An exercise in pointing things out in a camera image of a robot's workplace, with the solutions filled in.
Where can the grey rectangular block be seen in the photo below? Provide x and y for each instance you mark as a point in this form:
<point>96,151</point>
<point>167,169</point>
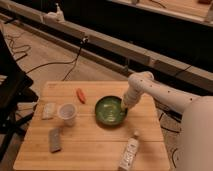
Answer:
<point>54,140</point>

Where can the white tube bottle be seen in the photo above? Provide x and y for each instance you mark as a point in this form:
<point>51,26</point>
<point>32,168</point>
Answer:
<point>129,153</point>

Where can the long metal rail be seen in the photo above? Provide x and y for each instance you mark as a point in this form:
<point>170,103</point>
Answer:
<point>154,60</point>

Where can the cream rounded end effector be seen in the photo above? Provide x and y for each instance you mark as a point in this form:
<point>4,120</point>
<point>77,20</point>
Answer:
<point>124,107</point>

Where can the white device on rail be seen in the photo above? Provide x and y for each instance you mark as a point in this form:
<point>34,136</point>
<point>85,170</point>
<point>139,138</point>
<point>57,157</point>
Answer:
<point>57,16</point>

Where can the white sponge block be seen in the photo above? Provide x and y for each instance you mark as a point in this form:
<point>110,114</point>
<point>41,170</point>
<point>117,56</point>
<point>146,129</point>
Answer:
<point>48,111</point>

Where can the orange carrot piece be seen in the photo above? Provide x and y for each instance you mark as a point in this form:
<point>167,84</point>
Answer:
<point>81,96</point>

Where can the black chair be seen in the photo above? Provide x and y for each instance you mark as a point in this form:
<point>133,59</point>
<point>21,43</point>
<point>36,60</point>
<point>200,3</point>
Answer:
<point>14,89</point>

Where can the green ceramic bowl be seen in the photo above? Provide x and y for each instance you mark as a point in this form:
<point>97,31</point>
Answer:
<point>108,111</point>

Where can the clear plastic cup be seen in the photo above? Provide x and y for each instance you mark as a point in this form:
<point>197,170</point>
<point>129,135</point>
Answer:
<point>67,112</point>

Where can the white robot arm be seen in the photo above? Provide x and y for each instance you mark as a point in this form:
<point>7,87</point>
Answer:
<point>195,149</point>

